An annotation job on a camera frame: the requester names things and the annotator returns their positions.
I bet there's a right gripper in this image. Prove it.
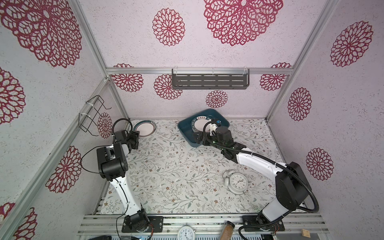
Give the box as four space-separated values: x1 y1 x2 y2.
193 131 226 154

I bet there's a green Hao Wei plate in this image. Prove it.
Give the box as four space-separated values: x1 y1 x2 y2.
191 116 212 133

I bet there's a plain green-rim plate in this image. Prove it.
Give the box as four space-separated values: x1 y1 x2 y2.
133 120 157 138

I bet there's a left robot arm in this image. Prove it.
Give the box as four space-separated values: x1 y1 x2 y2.
97 131 150 232

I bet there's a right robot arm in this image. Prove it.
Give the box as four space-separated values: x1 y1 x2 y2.
193 123 320 227

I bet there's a teal plastic bin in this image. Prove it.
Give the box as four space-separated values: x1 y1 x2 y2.
178 109 230 148

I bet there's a white alarm clock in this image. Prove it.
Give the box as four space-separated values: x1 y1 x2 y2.
223 171 248 195

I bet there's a white clock at front edge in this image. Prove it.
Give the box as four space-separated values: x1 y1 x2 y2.
177 226 196 240

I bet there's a small wooden block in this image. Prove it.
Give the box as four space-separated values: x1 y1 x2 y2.
301 229 311 238

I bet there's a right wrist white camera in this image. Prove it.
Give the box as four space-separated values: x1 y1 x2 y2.
209 119 221 136

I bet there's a black wire rack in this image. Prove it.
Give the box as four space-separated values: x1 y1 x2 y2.
78 95 111 137

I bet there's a grey wall shelf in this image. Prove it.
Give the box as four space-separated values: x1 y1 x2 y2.
171 69 250 90

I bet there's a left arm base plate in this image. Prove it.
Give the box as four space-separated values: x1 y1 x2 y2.
121 216 164 234

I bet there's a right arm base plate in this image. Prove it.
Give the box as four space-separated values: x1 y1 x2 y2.
242 215 285 232

